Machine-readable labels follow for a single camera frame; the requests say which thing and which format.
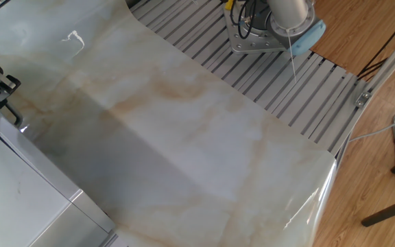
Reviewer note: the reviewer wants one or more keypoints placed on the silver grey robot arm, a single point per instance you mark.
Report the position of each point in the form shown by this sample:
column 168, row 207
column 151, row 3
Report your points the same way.
column 286, row 17

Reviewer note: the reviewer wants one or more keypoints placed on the silver microwave body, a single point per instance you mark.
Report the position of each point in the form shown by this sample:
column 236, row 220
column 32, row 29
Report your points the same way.
column 12, row 192

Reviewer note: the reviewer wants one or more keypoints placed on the glossy marble pattern sheet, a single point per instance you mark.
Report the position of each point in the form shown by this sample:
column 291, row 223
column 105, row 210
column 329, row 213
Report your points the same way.
column 201, row 154

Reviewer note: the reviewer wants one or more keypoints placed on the yellow connector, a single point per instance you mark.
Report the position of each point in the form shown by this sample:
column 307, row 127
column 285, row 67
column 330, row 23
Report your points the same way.
column 229, row 4

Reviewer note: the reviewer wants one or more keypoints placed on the long white zip tie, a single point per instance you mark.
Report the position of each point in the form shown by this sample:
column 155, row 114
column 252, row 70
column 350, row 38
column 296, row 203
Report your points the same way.
column 291, row 58

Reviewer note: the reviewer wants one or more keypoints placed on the long dark furniture leg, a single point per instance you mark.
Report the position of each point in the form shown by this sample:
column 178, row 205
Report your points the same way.
column 389, row 211

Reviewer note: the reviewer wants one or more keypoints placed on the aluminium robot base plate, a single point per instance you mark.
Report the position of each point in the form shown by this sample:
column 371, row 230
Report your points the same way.
column 252, row 46

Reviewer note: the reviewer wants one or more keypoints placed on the metal corner bracket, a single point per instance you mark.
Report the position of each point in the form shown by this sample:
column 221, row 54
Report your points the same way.
column 362, row 99

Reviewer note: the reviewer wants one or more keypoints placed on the aluminium frame strut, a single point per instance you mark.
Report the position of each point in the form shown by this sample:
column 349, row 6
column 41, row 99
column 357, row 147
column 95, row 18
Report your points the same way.
column 389, row 65

